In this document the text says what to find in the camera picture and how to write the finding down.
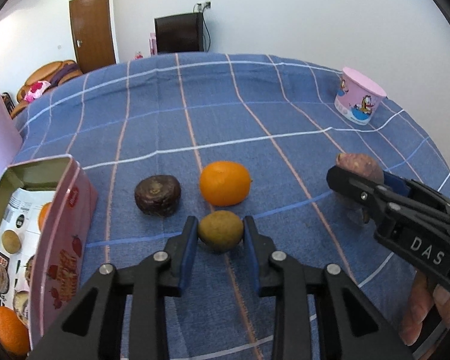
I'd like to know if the blue checked tablecloth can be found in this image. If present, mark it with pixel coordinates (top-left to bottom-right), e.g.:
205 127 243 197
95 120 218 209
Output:
13 53 415 324

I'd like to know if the brown wooden door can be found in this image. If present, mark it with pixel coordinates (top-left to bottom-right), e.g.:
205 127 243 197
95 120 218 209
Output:
69 0 116 73

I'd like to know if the green-brown kiwi fruit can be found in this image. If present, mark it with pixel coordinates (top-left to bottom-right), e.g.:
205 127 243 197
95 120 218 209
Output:
1 230 22 254

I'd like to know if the large orange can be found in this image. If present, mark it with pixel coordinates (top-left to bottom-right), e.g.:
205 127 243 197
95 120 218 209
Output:
0 306 30 356

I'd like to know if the person's right hand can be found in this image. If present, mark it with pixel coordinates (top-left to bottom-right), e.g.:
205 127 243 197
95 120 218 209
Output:
399 271 450 346

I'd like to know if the black television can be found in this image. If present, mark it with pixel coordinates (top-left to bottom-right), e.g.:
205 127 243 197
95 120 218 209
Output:
154 12 205 54

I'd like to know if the small orange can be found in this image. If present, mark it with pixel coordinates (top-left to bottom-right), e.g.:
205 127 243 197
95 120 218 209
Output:
199 161 252 206

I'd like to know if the printed paper in tin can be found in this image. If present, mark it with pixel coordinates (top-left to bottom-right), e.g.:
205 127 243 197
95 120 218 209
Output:
0 188 55 309

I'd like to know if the purple round fruit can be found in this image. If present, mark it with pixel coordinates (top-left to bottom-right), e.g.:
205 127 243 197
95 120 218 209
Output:
335 152 386 224

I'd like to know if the pink cartoon mug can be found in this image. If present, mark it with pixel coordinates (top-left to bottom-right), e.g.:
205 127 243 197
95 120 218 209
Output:
334 67 387 125

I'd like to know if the pink tin box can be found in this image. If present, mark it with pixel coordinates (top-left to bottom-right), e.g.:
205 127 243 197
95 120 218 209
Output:
0 154 97 345

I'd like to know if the wrinkled dark passion fruit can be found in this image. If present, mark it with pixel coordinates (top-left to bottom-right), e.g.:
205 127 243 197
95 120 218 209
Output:
24 255 35 286

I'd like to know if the brown leather armchair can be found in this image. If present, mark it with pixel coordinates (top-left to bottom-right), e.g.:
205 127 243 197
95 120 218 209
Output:
10 59 83 119

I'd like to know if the wall power socket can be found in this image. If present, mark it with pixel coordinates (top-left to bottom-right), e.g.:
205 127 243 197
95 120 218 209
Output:
193 1 211 12

